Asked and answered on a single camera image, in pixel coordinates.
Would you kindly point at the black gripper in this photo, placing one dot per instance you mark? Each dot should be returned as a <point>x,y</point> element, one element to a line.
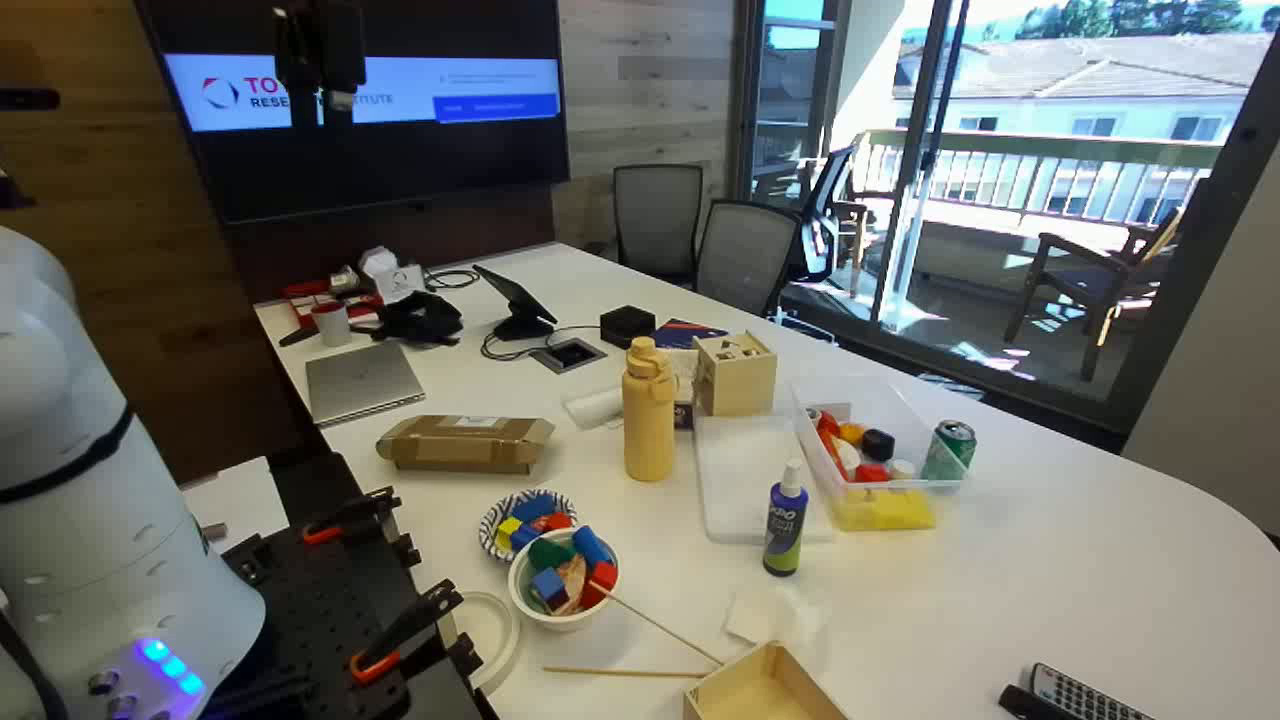
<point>321,42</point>

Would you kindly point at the brown cardboard box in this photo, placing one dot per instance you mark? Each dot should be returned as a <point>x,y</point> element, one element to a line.
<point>466,447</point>

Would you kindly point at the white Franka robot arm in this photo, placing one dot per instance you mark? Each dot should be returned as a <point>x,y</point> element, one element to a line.
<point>93,532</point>

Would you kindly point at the red and white box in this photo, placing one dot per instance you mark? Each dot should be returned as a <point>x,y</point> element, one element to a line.
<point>307,303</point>

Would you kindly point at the small black box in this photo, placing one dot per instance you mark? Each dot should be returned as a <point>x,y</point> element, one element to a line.
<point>627,326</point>

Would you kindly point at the wooden box with holes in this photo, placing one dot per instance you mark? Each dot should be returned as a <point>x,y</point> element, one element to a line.
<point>733,377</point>

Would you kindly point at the white item with logo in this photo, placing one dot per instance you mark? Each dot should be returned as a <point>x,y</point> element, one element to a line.
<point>390,277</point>

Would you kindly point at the small white cup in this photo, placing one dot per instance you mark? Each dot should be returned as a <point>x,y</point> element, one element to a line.
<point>332,326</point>

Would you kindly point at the black bag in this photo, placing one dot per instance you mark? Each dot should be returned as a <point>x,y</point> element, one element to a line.
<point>422,322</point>

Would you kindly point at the silver laptop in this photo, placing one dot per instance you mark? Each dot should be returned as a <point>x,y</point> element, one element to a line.
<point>361,381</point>

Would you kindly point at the black tablet stand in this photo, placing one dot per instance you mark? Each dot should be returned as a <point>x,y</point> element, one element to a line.
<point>523,318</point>

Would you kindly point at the grey mesh office chair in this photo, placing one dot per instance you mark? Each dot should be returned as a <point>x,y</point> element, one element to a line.
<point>746,255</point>
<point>659,214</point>

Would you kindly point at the black framed phone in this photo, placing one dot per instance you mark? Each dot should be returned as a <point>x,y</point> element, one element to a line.
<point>569,355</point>

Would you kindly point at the white paper roll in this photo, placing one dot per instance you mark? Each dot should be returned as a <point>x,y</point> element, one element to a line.
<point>594,406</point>

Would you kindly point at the black orange clamp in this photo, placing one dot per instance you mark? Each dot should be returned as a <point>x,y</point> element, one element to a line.
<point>348,519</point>
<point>407,628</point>

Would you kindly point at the blue and red book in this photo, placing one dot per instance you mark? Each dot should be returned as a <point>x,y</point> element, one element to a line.
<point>684,332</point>

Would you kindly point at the yellow bottle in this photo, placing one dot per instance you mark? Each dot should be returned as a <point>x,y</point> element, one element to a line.
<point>650,422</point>

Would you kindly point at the blue striped cloth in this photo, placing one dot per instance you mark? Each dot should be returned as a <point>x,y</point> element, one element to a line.
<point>499,527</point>

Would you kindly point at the black mounting plate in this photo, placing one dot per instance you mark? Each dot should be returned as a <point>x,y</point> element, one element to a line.
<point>314,603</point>

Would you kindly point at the black office chair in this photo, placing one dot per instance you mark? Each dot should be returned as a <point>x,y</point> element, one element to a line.
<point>831,214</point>

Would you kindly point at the white bowl with blocks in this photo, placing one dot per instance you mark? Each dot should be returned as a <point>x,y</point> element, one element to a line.
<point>527,603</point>

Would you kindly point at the clear plastic tray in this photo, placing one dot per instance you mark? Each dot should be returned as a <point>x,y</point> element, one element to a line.
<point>740,467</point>

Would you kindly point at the red toy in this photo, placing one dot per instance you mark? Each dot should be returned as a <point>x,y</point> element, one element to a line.
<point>831,429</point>

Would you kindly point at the clear plastic container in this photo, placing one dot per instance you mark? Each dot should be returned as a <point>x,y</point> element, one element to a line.
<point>818,467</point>

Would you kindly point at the thin wooden stick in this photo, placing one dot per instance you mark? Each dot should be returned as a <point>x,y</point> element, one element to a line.
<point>661,628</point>
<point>615,668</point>

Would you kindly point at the blue glue bottle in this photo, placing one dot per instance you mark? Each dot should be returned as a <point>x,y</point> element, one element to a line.
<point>787,527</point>

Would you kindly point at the yellow sponge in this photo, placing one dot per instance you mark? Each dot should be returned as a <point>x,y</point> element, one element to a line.
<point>883,510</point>

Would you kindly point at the green can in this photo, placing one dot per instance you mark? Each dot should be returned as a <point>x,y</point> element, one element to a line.
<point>951,453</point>

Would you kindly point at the balcony railing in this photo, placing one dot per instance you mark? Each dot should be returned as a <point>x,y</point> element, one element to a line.
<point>1040,180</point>

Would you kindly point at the wooden tray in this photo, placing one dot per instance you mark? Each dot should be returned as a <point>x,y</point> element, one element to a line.
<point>763,694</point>

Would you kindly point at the wooden patio chair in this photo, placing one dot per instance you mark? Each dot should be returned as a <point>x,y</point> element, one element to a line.
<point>1080,273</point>

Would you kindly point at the black remote control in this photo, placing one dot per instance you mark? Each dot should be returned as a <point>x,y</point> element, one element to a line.
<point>1075,696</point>

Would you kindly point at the wall TV screen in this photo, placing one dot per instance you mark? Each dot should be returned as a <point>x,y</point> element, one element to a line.
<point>402,175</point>

